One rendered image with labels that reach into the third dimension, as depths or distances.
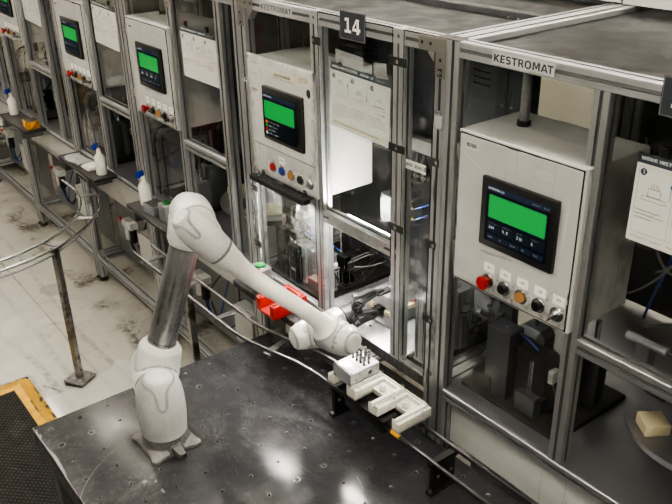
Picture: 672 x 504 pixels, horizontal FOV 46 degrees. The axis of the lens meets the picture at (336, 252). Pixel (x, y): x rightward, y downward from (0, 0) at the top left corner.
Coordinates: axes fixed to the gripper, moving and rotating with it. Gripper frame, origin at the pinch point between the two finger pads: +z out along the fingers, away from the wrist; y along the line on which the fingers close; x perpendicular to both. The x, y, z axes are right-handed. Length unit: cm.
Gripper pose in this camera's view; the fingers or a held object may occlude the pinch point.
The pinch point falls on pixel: (383, 297)
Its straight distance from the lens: 294.6
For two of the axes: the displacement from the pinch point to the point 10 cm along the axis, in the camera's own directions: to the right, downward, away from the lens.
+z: 7.9, -3.2, 5.2
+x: -6.1, -3.4, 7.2
